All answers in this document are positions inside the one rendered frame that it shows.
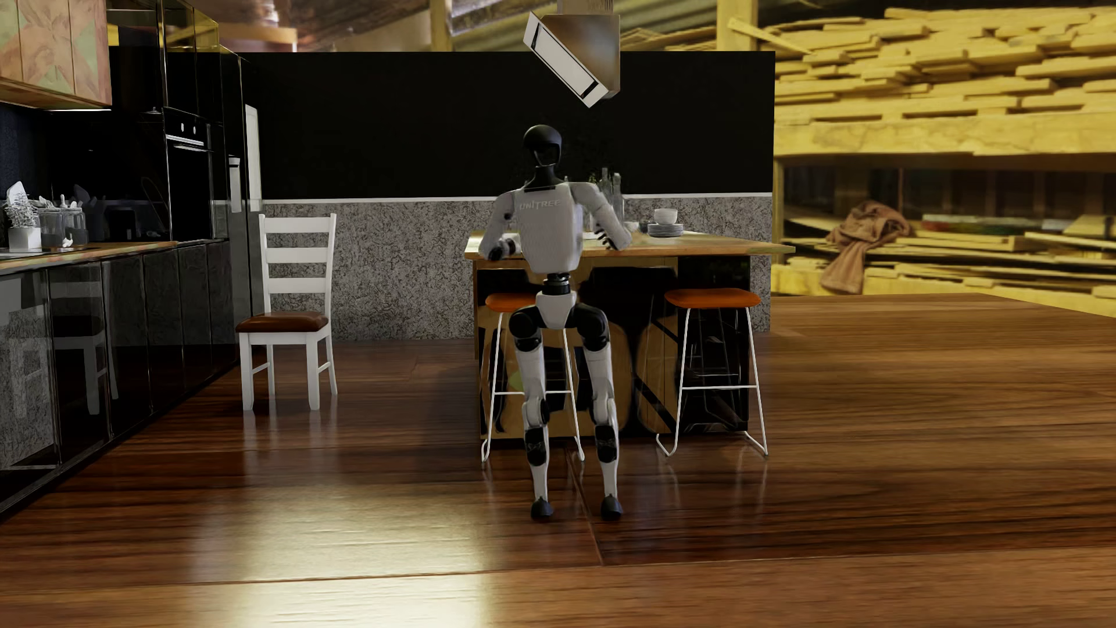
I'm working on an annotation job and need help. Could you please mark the orange seat white bar stool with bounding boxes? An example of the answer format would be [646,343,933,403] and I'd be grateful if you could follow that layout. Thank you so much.
[656,288,770,460]
[480,292,587,464]

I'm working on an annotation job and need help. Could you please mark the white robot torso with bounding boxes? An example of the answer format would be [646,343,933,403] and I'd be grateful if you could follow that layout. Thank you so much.
[513,184,588,275]

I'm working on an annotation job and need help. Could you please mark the wooden kitchen island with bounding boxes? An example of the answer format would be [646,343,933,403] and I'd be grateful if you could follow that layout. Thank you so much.
[464,229,796,440]

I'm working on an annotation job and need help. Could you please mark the black robot head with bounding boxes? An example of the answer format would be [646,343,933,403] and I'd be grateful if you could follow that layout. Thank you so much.
[523,124,563,190]

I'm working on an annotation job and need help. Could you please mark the white black right robot leg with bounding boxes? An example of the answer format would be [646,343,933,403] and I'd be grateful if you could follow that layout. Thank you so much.
[508,305,559,523]

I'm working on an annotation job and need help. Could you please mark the white black robot leg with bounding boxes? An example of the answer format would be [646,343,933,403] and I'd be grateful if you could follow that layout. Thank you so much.
[571,304,625,523]
[508,305,559,523]

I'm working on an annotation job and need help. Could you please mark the white black left robot leg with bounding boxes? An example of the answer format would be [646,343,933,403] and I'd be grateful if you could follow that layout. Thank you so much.
[571,304,625,523]

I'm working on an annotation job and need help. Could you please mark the white steel range hood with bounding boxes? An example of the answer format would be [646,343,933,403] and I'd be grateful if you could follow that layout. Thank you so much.
[522,0,622,109]

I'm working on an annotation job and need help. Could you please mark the white wooden chair brown seat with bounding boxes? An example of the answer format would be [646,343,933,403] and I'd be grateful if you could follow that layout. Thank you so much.
[235,213,339,413]

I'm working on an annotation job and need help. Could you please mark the brown draped cloth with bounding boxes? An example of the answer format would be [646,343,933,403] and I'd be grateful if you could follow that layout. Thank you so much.
[818,201,913,296]

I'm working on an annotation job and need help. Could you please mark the black built-in oven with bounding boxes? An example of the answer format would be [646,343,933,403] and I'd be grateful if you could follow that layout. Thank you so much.
[162,107,214,242]

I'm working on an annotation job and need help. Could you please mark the wooden plank storage rack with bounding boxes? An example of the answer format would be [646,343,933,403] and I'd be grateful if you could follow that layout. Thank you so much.
[771,4,1116,317]

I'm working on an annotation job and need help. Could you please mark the black glossy base cabinets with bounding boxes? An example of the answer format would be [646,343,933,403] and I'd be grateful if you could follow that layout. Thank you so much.
[0,240,239,516]

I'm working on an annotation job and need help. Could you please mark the white utensil holder pot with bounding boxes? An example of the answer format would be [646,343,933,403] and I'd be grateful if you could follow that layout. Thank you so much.
[3,181,44,254]

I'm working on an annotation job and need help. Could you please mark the wooden wall cabinet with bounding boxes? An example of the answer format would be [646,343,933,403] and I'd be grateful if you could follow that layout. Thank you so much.
[0,0,113,111]

